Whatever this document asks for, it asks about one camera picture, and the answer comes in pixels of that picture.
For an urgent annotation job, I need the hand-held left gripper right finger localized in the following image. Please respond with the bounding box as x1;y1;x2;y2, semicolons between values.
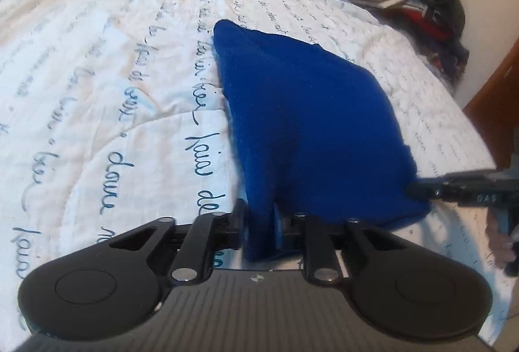
273;206;407;285

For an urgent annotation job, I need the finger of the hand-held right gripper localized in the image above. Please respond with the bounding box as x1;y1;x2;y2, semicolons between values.
406;173;452;203

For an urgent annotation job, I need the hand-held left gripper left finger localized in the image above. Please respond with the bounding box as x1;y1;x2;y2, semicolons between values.
97;197;247;288

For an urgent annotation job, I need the blue knit garment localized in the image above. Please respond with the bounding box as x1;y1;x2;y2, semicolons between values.
212;18;432;261

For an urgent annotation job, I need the person's right hand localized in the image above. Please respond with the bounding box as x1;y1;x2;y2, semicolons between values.
486;209;519;277

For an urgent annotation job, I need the brown wooden furniture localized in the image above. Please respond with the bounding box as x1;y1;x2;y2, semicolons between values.
461;36;519;171

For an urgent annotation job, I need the red cloth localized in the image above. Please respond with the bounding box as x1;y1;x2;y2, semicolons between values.
399;7;453;42

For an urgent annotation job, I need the white script-printed blanket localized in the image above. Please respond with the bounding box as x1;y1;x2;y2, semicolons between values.
0;0;512;345

